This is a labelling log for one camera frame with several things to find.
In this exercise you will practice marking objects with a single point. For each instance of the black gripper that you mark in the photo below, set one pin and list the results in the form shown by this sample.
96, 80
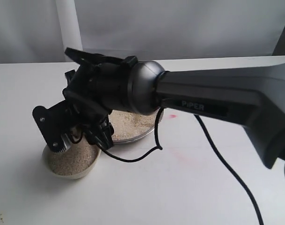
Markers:
95, 90

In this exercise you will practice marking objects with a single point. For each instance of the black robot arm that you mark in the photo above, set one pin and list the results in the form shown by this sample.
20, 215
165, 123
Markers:
252, 96

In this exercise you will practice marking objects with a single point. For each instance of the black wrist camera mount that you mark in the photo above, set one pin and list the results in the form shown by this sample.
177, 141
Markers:
95, 59

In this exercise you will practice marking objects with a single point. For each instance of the white bowl of rice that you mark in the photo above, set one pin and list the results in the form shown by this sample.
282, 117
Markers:
74, 163

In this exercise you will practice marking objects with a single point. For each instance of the white backdrop curtain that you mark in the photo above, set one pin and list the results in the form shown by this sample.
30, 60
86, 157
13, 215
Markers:
40, 30

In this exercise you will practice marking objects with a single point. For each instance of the steel plate of rice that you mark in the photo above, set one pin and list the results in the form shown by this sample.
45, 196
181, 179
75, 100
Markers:
131, 127

